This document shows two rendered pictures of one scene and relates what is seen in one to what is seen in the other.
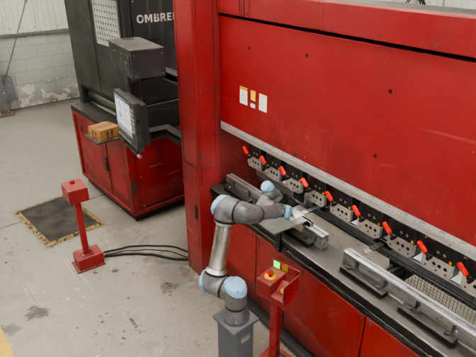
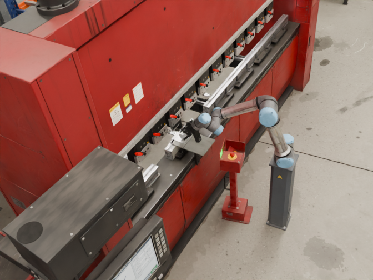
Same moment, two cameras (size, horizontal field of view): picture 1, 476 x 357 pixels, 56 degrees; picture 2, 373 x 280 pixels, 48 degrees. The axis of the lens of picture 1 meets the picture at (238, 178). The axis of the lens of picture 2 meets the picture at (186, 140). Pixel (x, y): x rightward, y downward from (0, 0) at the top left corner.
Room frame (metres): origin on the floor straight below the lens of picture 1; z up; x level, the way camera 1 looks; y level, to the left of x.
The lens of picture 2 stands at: (3.14, 1.84, 3.13)
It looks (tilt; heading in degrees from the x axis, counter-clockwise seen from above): 43 degrees down; 253
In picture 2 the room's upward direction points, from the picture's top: 8 degrees counter-clockwise
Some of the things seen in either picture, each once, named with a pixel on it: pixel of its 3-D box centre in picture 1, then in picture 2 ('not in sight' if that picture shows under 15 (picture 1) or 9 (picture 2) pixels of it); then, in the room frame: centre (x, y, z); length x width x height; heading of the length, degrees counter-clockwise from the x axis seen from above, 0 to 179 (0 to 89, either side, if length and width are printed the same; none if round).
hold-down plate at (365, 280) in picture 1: (363, 280); (222, 103); (1.98, -0.69, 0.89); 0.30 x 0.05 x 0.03; 35
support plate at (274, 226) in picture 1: (280, 221); (193, 142); (2.42, -0.27, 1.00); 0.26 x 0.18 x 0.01; 125
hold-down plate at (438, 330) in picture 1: (426, 324); (243, 78); (1.65, -0.92, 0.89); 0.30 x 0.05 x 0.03; 35
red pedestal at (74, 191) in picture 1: (81, 224); not in sight; (3.30, 1.35, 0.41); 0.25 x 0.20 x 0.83; 125
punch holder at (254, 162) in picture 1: (258, 156); (137, 147); (2.85, -0.15, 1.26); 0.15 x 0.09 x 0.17; 35
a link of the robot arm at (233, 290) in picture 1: (234, 292); (285, 144); (1.82, 0.02, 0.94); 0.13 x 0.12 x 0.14; 57
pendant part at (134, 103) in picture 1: (132, 118); (128, 270); (3.17, 0.78, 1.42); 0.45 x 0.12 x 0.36; 31
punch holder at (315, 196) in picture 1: (320, 189); (186, 95); (2.36, -0.49, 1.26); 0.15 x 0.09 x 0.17; 35
